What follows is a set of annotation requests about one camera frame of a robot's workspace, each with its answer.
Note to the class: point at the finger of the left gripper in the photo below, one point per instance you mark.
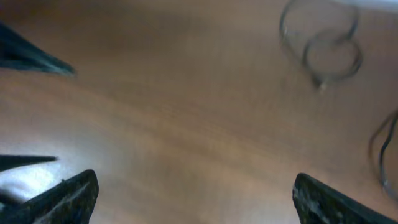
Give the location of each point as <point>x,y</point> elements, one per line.
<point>17,53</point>
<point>13,161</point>

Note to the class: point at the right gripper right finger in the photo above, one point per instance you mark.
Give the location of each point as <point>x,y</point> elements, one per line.
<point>316,202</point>

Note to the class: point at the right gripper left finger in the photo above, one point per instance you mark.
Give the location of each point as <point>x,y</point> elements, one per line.
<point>71,201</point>

